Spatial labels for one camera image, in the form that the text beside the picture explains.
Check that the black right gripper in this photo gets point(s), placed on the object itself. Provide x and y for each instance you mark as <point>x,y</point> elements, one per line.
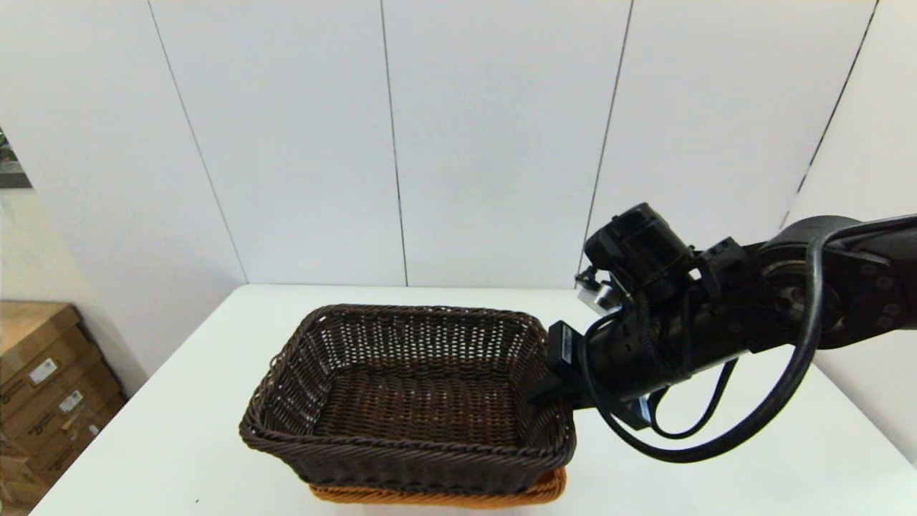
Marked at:
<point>645,351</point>

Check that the dark shelf with green plant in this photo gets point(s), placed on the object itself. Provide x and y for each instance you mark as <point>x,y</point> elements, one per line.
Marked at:
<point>11,172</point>

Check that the orange wicker basket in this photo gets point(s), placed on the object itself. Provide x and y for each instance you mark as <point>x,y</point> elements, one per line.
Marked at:
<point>430,497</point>

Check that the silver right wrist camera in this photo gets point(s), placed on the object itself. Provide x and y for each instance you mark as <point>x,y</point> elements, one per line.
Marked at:
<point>600,295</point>

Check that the brown cardboard box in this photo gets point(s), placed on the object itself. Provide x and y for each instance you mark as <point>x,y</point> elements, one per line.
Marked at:
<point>43,419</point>
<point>43,459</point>
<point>32,333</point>

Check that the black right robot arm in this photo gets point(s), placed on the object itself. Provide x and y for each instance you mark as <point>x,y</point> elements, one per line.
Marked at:
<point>860,287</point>

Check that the dark brown wicker basket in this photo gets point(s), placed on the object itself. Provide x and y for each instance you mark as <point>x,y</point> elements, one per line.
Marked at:
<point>415,401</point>

